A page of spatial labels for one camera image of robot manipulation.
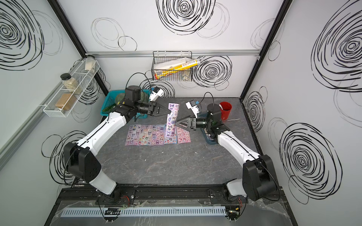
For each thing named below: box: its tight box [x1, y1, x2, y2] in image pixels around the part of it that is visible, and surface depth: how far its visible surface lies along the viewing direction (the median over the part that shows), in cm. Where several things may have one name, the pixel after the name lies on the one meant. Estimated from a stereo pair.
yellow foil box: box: [153, 58, 201, 80], surface depth 86 cm
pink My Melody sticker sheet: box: [176, 126, 191, 145], surface depth 98 cm
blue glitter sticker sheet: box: [150, 124, 165, 146], surface depth 100 cm
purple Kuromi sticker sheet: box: [124, 124, 141, 146], surface depth 98 cm
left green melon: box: [115, 92, 126, 105], surface depth 110 cm
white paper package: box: [153, 57, 193, 70], surface depth 90 cm
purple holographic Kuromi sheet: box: [165, 103, 180, 138], surface depth 69 cm
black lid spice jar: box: [60, 72, 83, 95], surface depth 72 cm
